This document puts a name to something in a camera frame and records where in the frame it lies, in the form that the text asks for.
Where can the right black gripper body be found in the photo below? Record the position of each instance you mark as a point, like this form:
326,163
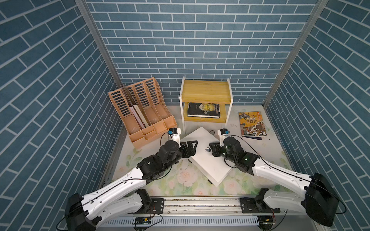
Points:
223,151

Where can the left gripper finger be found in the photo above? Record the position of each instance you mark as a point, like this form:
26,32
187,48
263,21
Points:
189,153
192,145

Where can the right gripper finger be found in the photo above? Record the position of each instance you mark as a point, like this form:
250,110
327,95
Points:
213,146
215,153

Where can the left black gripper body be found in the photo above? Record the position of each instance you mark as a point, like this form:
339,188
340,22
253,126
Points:
180,149

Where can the silver laptop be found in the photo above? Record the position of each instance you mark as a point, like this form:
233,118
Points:
212,167

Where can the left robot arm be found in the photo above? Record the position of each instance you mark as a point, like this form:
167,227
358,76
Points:
126,195

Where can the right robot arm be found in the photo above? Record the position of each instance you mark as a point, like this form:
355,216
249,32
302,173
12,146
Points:
311,194

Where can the floral table mat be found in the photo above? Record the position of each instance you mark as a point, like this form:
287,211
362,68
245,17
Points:
186,179

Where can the black book on shelf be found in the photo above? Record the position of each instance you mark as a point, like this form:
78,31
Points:
203,110

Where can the dark blue book underneath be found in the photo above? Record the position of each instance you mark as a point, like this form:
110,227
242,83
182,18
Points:
253,137

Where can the yellow illustrated book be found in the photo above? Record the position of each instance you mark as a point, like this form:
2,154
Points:
252,124

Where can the white papers in organizer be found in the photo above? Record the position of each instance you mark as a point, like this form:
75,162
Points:
139,116

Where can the orange plastic file organizer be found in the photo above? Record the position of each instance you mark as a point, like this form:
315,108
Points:
147,95

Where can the green circuit board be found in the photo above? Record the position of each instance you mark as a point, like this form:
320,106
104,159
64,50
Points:
142,221

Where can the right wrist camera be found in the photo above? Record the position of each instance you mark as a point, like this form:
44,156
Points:
223,134

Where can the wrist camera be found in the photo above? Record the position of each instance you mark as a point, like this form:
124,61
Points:
175,134
223,134

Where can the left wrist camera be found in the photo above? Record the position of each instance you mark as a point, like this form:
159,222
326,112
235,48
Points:
175,134

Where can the wooden shelf white frame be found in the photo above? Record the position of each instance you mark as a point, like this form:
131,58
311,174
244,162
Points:
206,91

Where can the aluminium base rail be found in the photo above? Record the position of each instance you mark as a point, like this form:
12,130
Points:
199,206

